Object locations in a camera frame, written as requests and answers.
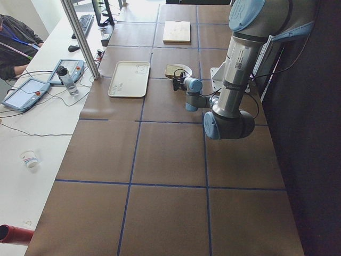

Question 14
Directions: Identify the aluminium frame post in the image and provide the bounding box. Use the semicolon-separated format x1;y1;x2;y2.
60;0;100;80

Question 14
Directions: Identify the far blue teach pendant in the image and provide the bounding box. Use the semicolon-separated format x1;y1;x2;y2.
47;59;86;86

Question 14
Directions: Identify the seated person dark jacket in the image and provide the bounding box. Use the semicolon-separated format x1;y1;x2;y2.
1;15;44;80

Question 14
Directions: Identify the near blue teach pendant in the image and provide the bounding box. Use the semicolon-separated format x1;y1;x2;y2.
2;78;51;112

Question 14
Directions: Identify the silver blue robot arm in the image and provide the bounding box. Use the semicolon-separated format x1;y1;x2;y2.
173;1;317;140

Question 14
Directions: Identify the black monitor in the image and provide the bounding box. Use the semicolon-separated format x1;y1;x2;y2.
92;0;115;27

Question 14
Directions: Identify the wooden cutting board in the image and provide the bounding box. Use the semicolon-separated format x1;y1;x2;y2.
163;21;191;43

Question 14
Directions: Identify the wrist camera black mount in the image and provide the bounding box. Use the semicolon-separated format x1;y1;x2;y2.
172;70;186;81

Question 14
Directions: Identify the red cylinder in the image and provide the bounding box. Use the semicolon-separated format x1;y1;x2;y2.
1;225;34;245

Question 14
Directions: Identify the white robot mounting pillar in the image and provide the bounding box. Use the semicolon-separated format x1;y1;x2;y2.
210;62;252;92

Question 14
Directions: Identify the clear water bottle black cap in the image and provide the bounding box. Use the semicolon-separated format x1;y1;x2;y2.
56;65;78;95

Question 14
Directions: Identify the white paper cup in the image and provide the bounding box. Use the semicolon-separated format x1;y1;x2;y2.
20;150;39;173

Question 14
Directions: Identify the black computer mouse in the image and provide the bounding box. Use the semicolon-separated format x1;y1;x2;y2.
68;45;80;53

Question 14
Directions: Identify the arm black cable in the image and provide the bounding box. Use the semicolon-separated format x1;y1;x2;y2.
198;66;291;121

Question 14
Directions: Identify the plain bread slice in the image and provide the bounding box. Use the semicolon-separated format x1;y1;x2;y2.
165;65;183;79

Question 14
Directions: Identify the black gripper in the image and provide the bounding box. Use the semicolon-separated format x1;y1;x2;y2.
173;78;186;91

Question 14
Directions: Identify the cream bear serving tray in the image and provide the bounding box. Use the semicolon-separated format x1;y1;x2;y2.
108;61;150;98

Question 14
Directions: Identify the white round plate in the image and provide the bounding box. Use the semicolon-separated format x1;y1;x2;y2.
174;63;192;77

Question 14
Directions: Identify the black keyboard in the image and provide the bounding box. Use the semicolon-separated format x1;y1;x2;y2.
79;14;94;38

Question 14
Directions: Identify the blue teach pendant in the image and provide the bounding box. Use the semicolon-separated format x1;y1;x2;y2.
2;78;51;112
47;59;86;86

